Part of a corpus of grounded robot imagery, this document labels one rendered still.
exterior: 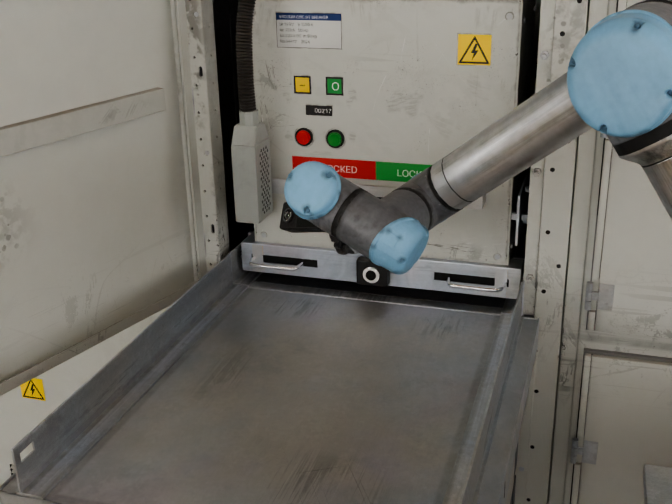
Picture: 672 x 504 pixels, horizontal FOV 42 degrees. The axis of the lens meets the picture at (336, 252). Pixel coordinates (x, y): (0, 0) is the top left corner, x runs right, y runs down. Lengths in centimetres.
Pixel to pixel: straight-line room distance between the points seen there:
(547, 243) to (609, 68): 66
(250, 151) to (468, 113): 38
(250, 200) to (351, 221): 46
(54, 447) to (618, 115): 83
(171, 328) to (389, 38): 61
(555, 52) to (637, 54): 55
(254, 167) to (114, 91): 27
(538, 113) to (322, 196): 29
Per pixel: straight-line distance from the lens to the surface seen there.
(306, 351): 148
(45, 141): 144
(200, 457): 124
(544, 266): 157
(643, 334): 159
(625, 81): 93
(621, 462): 172
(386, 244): 113
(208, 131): 166
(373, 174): 161
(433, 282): 164
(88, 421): 133
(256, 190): 157
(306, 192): 115
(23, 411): 215
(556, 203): 153
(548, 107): 113
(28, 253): 148
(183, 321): 156
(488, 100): 154
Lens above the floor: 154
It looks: 22 degrees down
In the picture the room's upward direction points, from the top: 1 degrees counter-clockwise
